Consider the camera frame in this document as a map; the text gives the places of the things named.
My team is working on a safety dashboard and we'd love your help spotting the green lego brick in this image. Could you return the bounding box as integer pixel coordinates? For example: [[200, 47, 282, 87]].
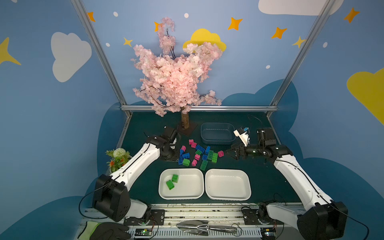
[[172, 174, 179, 183], [166, 180, 175, 190], [182, 159, 191, 167]]

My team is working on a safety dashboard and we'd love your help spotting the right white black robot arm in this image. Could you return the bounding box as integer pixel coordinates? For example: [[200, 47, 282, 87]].
[[231, 128, 348, 240]]

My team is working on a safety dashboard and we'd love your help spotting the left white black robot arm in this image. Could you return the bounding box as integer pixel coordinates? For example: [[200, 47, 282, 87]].
[[92, 127, 179, 222]]

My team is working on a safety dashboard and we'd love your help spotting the long light green lego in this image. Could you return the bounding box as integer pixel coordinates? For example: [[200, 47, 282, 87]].
[[211, 153, 219, 163]]

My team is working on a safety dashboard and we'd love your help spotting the long blue lego brick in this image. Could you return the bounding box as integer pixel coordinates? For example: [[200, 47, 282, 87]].
[[195, 145, 206, 154]]

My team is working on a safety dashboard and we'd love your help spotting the dark green lego plate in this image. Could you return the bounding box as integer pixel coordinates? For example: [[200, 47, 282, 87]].
[[208, 150, 215, 161]]

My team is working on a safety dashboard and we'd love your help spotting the right white tray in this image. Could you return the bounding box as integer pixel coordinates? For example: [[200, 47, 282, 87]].
[[205, 169, 252, 201]]

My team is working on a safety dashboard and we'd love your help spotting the white tray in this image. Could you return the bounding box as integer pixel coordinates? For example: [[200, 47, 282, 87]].
[[158, 168, 205, 200], [205, 169, 252, 201]]

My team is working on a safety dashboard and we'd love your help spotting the long dark green lego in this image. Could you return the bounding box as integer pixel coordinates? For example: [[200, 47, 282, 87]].
[[200, 160, 209, 171]]

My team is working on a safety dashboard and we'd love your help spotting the left white tray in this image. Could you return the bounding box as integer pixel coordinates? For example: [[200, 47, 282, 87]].
[[158, 168, 205, 200]]

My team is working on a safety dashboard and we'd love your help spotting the potted green plant white pot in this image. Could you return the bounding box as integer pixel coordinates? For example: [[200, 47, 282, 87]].
[[106, 148, 132, 173]]

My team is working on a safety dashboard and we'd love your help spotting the pink blossom artificial tree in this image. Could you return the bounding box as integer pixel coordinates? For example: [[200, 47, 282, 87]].
[[133, 17, 226, 136]]

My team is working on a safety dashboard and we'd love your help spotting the black work glove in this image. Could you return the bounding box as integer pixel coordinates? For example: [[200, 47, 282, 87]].
[[78, 221, 131, 240]]

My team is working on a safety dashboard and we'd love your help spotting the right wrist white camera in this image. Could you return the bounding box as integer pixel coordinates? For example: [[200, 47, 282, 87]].
[[234, 127, 250, 147]]

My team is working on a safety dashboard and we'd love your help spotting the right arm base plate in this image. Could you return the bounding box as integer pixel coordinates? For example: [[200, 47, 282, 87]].
[[241, 208, 283, 225]]

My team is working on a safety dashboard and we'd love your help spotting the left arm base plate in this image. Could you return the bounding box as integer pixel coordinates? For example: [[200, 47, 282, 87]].
[[124, 210, 165, 226]]

